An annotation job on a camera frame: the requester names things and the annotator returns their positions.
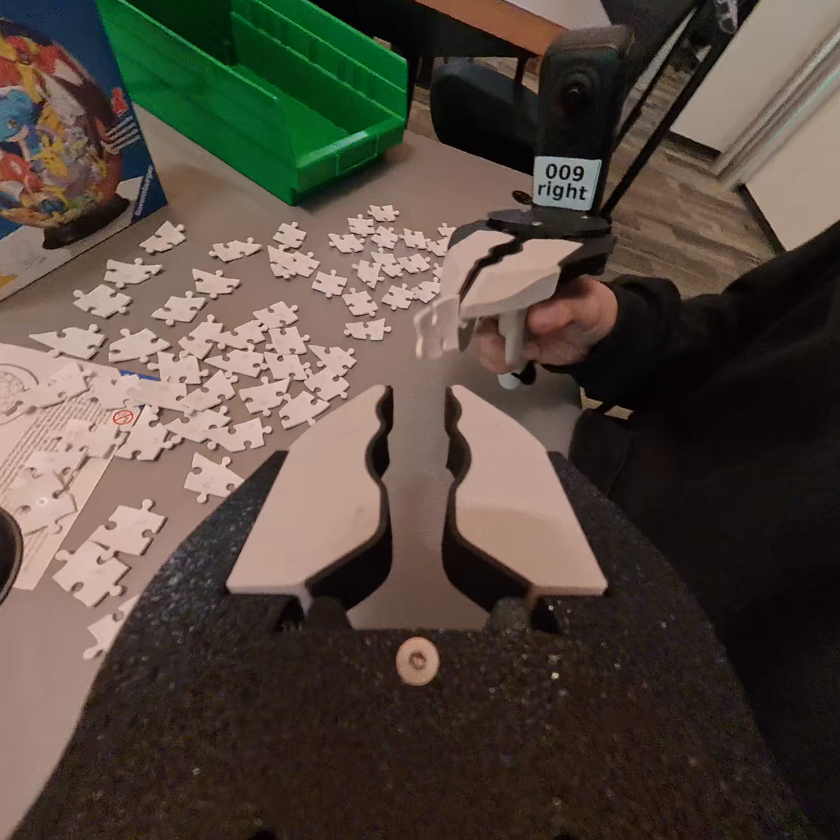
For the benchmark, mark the person's right forearm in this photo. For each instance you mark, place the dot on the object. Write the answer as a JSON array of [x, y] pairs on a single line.
[[689, 341]]

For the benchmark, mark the blue puzzle box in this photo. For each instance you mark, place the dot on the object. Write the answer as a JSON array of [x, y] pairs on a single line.
[[65, 164]]

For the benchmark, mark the pile of white puzzle pieces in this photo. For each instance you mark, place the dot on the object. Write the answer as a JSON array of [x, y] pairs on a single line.
[[141, 344]]

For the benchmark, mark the black hooded sweatshirt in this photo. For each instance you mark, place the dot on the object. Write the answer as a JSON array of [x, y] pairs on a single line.
[[754, 525]]

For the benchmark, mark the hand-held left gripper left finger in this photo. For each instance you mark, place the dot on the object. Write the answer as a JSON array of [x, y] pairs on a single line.
[[308, 518]]

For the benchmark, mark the white jigsaw puzzle piece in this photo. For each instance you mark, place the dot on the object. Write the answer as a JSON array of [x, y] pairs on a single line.
[[436, 328]]

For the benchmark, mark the white instruction sheet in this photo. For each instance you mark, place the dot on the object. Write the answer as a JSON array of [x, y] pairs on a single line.
[[19, 446]]

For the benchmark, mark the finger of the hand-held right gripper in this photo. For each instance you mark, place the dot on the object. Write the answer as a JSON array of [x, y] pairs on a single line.
[[476, 249], [525, 275]]

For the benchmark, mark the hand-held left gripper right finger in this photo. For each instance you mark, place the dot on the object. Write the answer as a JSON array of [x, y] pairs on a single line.
[[525, 518]]

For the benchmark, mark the black padded chair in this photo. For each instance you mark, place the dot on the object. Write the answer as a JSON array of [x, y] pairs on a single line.
[[479, 111]]

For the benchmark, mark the person's right hand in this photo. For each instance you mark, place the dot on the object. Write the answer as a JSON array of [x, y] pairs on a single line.
[[564, 321]]

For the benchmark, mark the wooden workbench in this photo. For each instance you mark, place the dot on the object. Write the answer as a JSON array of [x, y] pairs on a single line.
[[499, 19]]

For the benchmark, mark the green plastic bin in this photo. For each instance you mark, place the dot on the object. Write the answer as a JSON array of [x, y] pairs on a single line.
[[275, 98]]

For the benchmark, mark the black dome puzzle stand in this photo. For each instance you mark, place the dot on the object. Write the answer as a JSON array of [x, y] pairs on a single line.
[[8, 558]]

